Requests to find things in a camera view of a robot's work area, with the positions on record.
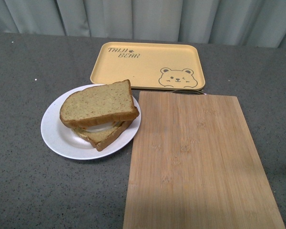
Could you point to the bread slice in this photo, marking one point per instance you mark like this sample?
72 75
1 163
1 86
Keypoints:
99 105
103 138

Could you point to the white round plate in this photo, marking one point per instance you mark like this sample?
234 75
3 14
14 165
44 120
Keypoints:
65 142

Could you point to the fried egg filling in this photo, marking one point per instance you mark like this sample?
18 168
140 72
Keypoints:
102 127

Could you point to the yellow bear serving tray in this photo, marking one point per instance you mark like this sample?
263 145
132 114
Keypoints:
149 66

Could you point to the bamboo cutting board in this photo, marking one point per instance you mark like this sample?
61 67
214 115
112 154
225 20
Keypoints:
194 165

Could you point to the grey pleated curtain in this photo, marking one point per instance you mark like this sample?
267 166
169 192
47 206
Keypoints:
260 23

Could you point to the metal cutting board handle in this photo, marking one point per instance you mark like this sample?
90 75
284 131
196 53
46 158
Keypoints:
189 92

